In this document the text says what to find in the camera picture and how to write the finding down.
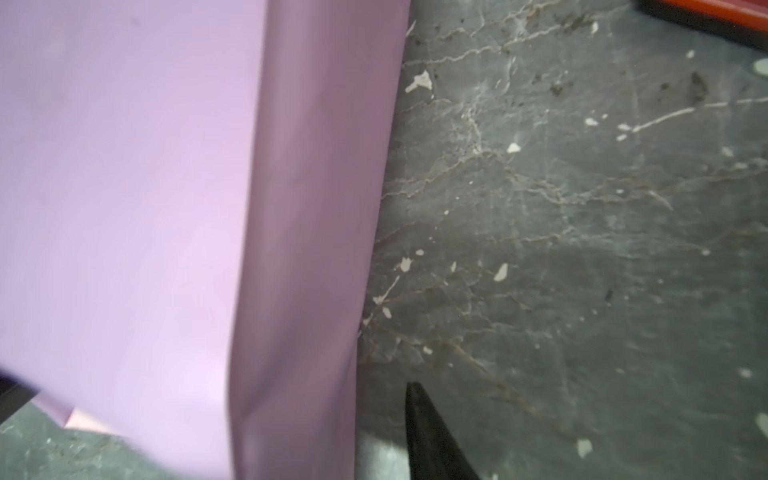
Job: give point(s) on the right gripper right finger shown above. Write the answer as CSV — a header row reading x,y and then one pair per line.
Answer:
x,y
433,453

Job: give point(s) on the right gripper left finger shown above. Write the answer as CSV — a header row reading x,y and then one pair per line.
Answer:
x,y
13,396

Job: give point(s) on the pink wrapping paper sheet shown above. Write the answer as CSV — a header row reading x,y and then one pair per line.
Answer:
x,y
189,198

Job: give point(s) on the red tape dispenser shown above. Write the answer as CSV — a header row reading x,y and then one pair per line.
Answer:
x,y
741,21

